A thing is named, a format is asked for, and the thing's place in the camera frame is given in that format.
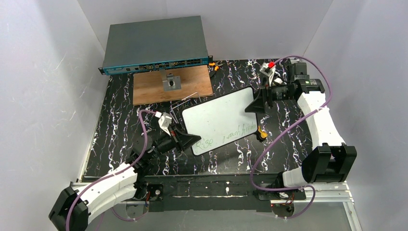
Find yellow black whiteboard eraser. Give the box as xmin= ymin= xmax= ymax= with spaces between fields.
xmin=255 ymin=126 xmax=268 ymax=142

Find white whiteboard black frame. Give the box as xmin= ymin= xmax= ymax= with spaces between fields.
xmin=181 ymin=87 xmax=258 ymax=156

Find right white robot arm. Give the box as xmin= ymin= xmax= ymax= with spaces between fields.
xmin=245 ymin=62 xmax=357 ymax=191

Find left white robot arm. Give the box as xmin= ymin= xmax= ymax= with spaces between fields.
xmin=48 ymin=125 xmax=201 ymax=231

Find green white marker tool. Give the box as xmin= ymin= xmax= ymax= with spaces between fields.
xmin=273 ymin=77 xmax=284 ymax=86

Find brown wooden board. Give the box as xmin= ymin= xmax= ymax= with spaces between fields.
xmin=132 ymin=65 xmax=213 ymax=105

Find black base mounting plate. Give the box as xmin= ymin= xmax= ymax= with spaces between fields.
xmin=124 ymin=174 xmax=306 ymax=212

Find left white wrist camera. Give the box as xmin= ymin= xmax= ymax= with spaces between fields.
xmin=155 ymin=111 xmax=172 ymax=135

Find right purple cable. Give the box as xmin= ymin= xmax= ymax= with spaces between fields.
xmin=249 ymin=55 xmax=333 ymax=220

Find purple cable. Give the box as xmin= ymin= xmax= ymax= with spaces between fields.
xmin=65 ymin=110 xmax=160 ymax=231
xmin=249 ymin=55 xmax=333 ymax=220

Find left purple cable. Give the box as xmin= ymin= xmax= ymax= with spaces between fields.
xmin=65 ymin=110 xmax=160 ymax=231

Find grey metal stand bracket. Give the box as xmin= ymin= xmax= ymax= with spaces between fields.
xmin=159 ymin=69 xmax=181 ymax=91

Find orange handled pliers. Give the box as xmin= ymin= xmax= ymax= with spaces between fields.
xmin=209 ymin=61 xmax=223 ymax=78

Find grey network switch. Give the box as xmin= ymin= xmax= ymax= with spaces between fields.
xmin=100 ymin=16 xmax=213 ymax=75

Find aluminium rail frame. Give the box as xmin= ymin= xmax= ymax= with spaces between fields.
xmin=59 ymin=57 xmax=362 ymax=231

